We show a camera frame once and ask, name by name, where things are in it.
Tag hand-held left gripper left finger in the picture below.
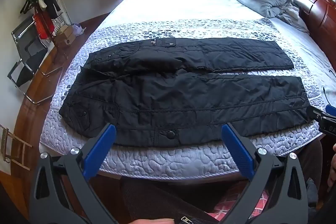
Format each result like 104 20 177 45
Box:
29 123 118 224

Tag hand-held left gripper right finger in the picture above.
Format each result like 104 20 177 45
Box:
221 123 309 224

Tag black pants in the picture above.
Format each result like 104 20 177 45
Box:
59 38 311 148

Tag person's right hand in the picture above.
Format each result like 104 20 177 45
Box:
327 143 336 189

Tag person's left hand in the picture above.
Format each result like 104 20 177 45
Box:
130 218 180 224

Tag pink plaid cloth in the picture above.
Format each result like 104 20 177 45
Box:
207 182 271 222

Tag person's dark brown clothing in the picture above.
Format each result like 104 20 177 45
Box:
119 175 237 224

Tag dark wooden headboard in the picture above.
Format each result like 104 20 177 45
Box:
276 0 336 88

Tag wooden coat rack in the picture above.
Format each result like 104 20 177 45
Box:
20 0 69 60

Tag black metal folding chair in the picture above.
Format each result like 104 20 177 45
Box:
7 15 63 105

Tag cardboard box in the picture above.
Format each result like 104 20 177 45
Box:
56 26 75 47

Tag pale purple bag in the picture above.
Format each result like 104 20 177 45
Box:
71 23 87 37

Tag bed with pale blue sheet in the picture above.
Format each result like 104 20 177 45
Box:
39 0 336 180

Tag black clothes hanger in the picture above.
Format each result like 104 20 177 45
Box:
20 0 44 14

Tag small wooden frame stand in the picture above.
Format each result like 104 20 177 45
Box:
0 124 33 170

